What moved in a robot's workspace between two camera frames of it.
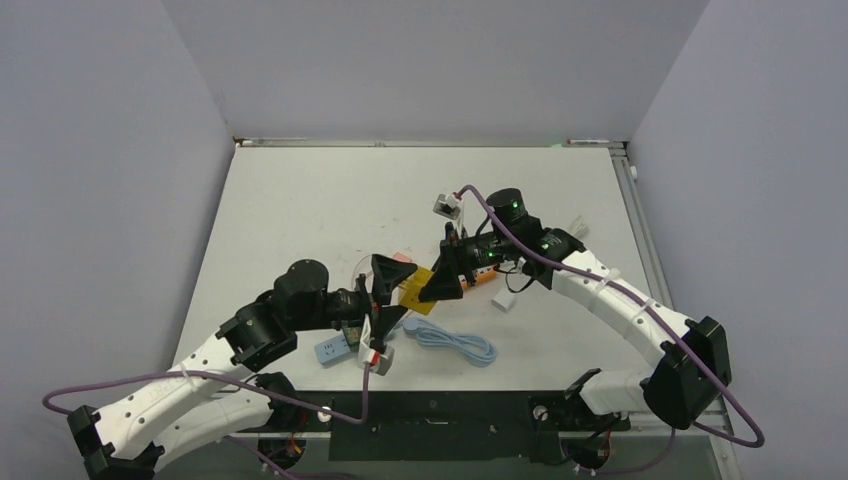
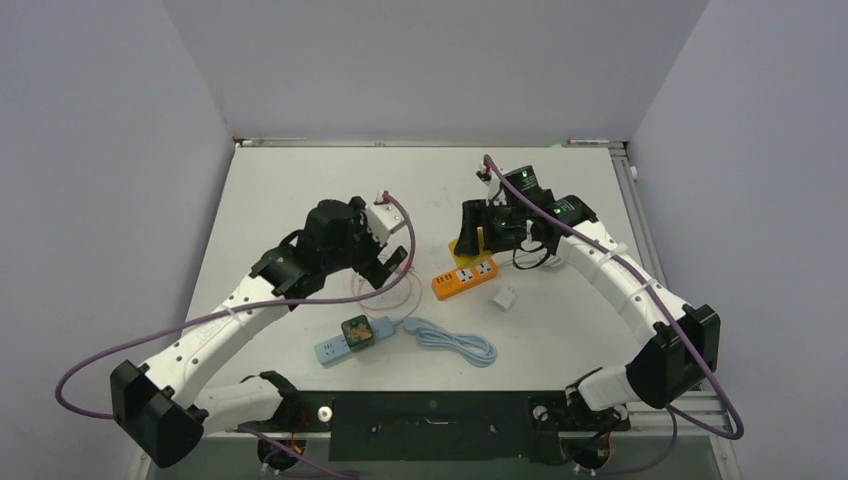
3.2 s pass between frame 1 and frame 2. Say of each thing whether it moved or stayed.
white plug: stayed
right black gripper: moved
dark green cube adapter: stayed
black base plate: stayed
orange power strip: stayed
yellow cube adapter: moved
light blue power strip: stayed
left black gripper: moved
